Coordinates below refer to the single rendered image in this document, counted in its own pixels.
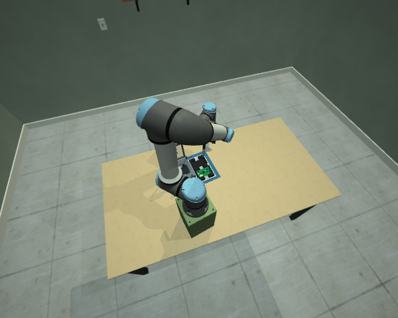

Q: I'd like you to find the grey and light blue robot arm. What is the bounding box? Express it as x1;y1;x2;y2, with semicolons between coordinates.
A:
136;98;234;218

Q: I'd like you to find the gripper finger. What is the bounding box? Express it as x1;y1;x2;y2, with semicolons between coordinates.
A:
202;143;212;156

